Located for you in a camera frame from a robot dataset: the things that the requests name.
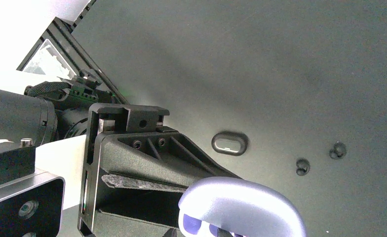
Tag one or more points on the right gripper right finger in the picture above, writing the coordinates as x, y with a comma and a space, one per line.
223, 233

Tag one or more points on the black earbud charging case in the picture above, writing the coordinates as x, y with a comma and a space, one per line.
230, 143

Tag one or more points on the lavender earbud charging case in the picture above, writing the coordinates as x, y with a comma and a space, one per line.
240, 207

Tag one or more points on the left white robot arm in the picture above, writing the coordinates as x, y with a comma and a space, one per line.
52, 111

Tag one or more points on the black front aluminium rail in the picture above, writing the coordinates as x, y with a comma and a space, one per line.
59, 33

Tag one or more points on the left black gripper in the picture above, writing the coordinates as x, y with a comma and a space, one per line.
135, 170

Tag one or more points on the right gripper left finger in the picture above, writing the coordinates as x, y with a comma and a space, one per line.
172, 232

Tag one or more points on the black earbud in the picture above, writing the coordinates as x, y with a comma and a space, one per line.
338, 151
303, 167

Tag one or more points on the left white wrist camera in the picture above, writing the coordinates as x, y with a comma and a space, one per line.
40, 193

